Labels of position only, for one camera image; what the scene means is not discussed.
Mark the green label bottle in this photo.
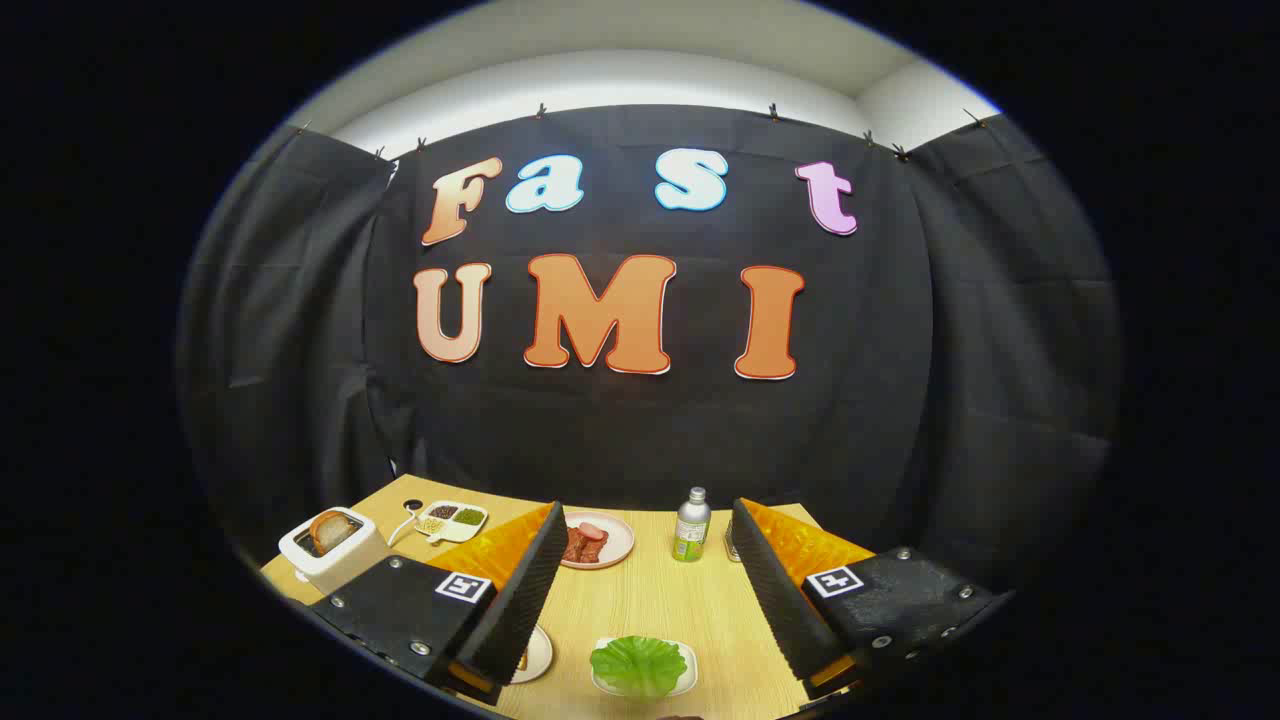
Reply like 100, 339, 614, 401
672, 487, 712, 563

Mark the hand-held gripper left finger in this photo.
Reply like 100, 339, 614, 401
308, 500, 571, 707

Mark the white divided dish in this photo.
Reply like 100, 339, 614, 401
413, 500, 489, 546

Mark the square white plate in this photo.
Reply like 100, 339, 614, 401
592, 637, 698, 698

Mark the round white plate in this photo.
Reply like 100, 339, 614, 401
508, 625, 554, 685

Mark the toasted bread slice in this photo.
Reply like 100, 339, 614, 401
308, 509, 353, 556

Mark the pink plate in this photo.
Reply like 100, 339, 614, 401
560, 511, 636, 571

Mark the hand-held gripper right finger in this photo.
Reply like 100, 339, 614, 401
730, 497, 1014, 700

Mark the white toaster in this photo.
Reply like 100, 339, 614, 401
278, 507, 391, 596

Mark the green lettuce leaf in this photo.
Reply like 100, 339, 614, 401
589, 635, 689, 699

